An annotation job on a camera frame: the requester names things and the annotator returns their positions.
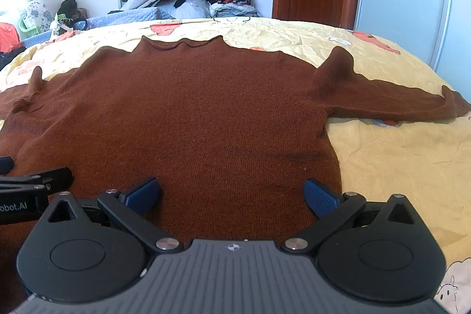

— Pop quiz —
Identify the blue quilted blanket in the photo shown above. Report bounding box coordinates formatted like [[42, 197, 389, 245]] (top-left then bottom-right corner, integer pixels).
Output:
[[75, 7, 178, 31]]

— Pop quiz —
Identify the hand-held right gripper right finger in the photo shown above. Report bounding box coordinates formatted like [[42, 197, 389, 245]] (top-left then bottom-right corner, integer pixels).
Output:
[[283, 179, 422, 256]]

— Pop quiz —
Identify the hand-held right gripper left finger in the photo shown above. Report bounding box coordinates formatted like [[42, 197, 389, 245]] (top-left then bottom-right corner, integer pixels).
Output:
[[47, 177, 183, 256]]

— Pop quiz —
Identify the brown cloth towel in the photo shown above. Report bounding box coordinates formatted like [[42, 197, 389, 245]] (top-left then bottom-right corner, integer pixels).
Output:
[[0, 35, 471, 314]]

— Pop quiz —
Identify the green plastic chair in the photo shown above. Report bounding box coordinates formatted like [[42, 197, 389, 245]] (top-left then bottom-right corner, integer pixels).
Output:
[[18, 14, 42, 41]]

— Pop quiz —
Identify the black bag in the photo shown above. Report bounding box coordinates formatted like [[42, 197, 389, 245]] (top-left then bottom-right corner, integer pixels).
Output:
[[57, 0, 89, 30]]

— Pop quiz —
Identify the yellow printed blanket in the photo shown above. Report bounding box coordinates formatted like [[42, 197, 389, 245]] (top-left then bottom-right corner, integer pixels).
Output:
[[0, 17, 471, 311]]

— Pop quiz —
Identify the white floral cloth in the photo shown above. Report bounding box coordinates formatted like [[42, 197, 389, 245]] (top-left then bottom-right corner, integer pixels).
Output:
[[18, 0, 53, 33]]

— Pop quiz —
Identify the orange cloth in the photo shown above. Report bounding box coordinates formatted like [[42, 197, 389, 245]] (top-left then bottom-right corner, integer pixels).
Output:
[[0, 23, 21, 54]]

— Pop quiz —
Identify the dark cloth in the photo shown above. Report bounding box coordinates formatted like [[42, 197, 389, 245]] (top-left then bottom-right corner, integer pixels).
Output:
[[0, 45, 27, 71]]

